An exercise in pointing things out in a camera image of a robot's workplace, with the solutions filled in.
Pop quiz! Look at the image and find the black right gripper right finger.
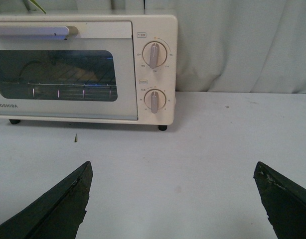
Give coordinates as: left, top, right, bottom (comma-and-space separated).
253, 161, 306, 239

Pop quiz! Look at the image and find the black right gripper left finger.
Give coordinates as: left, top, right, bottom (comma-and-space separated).
0, 161, 93, 239

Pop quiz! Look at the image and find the cream glass oven door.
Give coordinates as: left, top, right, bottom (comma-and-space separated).
0, 21, 138, 120

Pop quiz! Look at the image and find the cream Toshiba toaster oven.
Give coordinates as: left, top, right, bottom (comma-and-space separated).
0, 9, 178, 130

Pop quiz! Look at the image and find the beige timer knob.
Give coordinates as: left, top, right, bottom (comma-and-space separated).
144, 89, 166, 114

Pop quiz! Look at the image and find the beige temperature knob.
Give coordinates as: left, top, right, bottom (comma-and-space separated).
142, 42, 167, 69

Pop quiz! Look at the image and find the green spider plant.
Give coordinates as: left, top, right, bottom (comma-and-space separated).
22, 0, 46, 14

